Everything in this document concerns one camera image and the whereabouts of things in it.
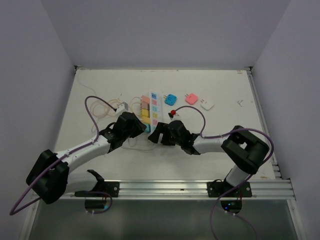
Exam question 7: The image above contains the blue plug adapter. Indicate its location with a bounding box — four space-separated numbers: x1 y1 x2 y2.
163 93 177 106

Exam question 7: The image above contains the pink plug adapter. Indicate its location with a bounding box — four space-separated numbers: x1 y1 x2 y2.
185 93 199 106

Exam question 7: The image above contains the white plug adapter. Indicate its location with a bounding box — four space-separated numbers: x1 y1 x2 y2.
200 99 215 111

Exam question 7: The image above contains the teal USB charger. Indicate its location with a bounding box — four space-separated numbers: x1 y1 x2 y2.
144 124 151 134

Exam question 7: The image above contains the yellow olive USB charger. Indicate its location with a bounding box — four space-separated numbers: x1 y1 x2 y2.
140 109 150 118

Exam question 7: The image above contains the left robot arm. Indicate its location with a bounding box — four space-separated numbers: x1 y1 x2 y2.
26 112 147 204

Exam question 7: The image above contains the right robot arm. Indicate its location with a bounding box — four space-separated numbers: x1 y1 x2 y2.
148 120 274 197

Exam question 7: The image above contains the beige brown USB charger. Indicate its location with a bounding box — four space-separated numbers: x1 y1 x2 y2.
140 102 150 111

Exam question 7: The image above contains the salmon pink USB charger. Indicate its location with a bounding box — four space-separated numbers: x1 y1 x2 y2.
141 95 150 104

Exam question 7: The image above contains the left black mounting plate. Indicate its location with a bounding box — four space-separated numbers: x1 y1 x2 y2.
74 181 120 198

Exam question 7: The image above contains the black mounting plate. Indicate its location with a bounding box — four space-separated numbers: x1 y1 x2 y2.
74 181 120 198
206 179 253 198

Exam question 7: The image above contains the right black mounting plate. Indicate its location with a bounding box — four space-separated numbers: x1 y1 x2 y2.
206 179 253 198

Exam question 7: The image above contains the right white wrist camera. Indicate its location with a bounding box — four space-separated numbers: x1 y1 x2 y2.
168 110 182 121

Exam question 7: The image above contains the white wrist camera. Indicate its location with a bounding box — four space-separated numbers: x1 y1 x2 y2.
115 102 129 116
168 110 182 121

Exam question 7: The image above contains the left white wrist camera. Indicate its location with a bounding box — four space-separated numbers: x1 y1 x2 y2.
115 102 129 116

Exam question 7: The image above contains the white USB cable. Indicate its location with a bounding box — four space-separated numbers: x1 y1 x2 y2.
126 136 156 152

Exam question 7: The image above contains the yellow charging cable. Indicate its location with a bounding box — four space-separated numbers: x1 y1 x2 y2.
129 96 142 116

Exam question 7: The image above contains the power strip white cord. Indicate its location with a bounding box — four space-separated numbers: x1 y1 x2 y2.
76 79 101 96

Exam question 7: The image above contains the right side aluminium rail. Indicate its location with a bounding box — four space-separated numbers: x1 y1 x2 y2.
244 67 282 180

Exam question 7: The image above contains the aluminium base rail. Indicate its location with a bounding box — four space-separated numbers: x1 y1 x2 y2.
64 178 295 200

